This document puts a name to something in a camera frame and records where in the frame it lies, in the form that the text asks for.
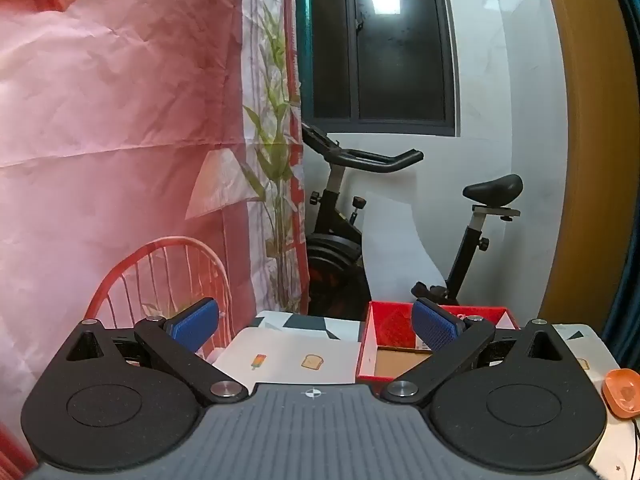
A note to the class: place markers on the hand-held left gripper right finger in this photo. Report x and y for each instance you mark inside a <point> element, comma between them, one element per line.
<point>435,327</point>

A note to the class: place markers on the brown wooden door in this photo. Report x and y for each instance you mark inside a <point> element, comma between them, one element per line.
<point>585,160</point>

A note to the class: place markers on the orange plastic dish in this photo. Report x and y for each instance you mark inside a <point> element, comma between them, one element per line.
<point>622,390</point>

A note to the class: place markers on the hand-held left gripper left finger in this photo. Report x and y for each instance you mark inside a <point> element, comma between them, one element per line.
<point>195,325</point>

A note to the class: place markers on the black exercise bike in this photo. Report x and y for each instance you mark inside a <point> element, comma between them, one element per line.
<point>330,255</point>

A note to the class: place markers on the white board sheet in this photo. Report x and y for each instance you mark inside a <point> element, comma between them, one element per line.
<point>395,260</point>

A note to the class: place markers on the red strawberry print box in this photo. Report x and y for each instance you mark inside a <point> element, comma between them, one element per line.
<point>390,325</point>

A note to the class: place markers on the dark window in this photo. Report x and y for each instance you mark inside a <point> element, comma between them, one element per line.
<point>400,60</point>

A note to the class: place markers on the pink printed backdrop cloth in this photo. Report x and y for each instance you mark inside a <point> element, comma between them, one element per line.
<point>100,110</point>

